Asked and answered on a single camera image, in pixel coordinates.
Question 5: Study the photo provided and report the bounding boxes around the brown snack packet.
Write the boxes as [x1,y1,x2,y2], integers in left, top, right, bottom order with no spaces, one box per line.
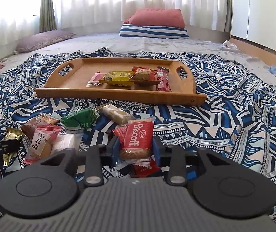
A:
[21,113,59,139]

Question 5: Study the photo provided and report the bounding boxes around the red pillow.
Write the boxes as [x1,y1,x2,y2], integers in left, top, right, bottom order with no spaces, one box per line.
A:
[123,8,185,29]

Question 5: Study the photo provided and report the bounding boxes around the blue striped pillow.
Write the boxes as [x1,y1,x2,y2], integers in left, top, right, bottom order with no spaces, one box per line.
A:
[119,24,189,39]

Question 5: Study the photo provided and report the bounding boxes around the red Biscoff biscuit packet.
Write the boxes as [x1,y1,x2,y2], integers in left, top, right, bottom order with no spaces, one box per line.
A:
[120,117,155,160]

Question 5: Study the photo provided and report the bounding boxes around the gold foil snack packet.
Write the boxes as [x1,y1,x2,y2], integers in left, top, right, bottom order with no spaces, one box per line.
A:
[1,128,24,166]

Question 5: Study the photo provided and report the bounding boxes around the wooden serving tray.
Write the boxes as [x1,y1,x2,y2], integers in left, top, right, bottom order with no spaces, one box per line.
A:
[35,58,207,106]

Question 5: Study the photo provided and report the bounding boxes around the red gold cracker packet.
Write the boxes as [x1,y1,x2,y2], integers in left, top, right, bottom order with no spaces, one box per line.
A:
[130,67,160,86]

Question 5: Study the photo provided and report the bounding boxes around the green snack packet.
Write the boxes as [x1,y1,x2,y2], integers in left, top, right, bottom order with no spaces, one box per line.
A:
[60,108,99,131]

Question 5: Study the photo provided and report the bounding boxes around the beige nougat bar packet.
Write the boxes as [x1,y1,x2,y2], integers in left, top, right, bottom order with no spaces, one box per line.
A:
[96,103,135,126]

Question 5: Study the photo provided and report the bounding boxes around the red patterned biscuit packet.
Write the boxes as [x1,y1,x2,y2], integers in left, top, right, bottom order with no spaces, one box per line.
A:
[86,73,105,87]

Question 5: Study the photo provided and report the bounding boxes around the long red snack bar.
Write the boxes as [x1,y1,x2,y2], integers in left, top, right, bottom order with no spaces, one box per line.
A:
[156,67,171,92]

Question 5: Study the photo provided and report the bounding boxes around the grey bed sheet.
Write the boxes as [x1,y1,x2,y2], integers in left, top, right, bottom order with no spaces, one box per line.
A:
[0,34,276,86]

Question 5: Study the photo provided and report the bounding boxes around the yellow snack packet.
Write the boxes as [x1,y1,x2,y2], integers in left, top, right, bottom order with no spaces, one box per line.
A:
[100,71,134,87]

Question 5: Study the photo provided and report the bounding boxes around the purple pillow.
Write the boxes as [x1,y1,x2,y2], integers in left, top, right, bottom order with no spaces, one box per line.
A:
[15,30,75,53]

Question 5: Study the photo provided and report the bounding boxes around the crumpled white tissue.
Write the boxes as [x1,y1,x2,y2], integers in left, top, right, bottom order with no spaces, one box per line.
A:
[223,40,239,51]

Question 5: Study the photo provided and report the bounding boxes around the small dark red bar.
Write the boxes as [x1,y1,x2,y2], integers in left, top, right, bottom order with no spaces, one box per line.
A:
[111,126,162,177]

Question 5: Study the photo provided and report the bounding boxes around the olive green curtain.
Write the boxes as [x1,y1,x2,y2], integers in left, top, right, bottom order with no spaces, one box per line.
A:
[39,0,57,33]

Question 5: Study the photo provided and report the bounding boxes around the white translucent snack packet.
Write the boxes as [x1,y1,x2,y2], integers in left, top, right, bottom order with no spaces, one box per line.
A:
[51,132,83,154]

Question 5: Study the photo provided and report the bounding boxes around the blue patterned cloth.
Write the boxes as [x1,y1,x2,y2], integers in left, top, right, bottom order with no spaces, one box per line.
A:
[0,47,276,223]

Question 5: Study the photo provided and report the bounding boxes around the pink white snack packet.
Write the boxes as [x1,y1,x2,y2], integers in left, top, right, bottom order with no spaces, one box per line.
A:
[24,125,62,165]

